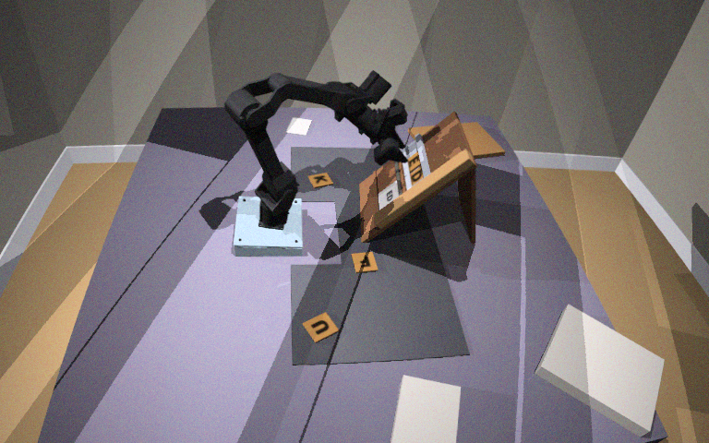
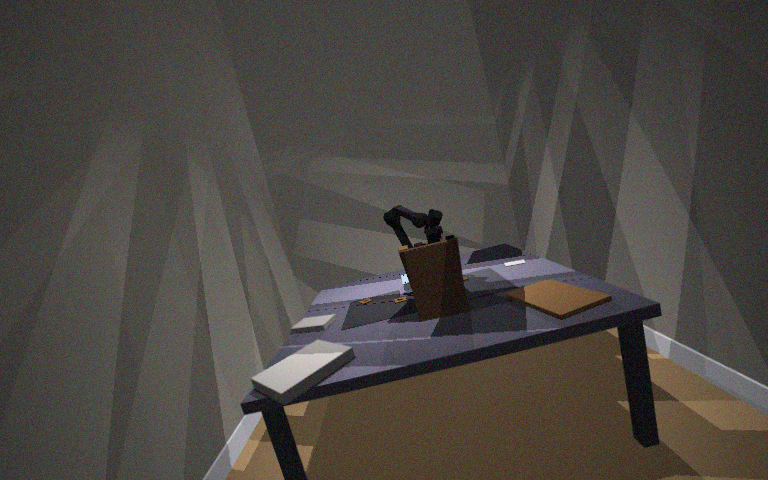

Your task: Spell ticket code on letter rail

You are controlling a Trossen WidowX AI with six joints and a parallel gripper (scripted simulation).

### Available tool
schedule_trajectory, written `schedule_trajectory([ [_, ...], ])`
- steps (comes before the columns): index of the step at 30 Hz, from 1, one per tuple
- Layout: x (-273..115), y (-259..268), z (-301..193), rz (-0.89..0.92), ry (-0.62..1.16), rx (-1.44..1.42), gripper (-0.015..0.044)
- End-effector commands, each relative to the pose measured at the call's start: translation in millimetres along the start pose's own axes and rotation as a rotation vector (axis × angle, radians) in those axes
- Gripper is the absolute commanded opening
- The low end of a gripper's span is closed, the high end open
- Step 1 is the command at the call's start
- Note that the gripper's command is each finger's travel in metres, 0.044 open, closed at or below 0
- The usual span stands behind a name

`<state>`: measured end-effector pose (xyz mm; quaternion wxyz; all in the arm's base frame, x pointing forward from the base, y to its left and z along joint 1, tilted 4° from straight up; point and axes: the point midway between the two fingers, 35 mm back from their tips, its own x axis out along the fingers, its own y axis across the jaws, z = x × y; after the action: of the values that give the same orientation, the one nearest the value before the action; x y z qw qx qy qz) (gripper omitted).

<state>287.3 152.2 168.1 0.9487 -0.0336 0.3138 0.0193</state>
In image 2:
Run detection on tan wooden board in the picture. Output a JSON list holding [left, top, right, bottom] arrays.
[[505, 279, 612, 319]]

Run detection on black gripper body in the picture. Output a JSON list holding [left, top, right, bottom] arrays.
[[414, 232, 455, 247]]

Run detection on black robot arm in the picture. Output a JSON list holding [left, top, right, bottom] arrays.
[[383, 205, 443, 249]]

